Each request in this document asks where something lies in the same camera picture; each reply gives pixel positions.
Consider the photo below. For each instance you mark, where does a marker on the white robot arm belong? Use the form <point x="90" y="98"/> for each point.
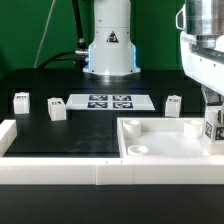
<point x="112" y="55"/>

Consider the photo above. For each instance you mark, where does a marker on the white marker sheet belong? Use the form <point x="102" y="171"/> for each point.
<point x="116" y="102"/>

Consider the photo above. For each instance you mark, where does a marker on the white square tabletop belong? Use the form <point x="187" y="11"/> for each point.
<point x="165" y="137"/>

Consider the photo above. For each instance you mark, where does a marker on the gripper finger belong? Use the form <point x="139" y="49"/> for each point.
<point x="211" y="98"/>
<point x="221" y="115"/>

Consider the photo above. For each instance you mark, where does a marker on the white U-shaped obstacle fence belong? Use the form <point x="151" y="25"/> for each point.
<point x="111" y="171"/>

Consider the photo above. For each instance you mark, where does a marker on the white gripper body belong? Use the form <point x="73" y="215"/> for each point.
<point x="205" y="66"/>

